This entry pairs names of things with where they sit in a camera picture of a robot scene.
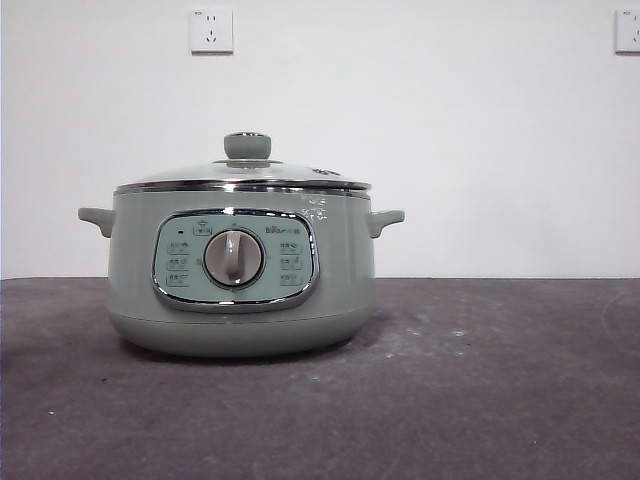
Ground white wall socket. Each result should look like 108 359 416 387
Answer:
614 9 640 55
188 7 235 56

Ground glass lid with green knob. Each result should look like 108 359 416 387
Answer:
113 131 374 197

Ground green electric cooking pot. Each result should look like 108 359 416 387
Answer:
77 187 406 359

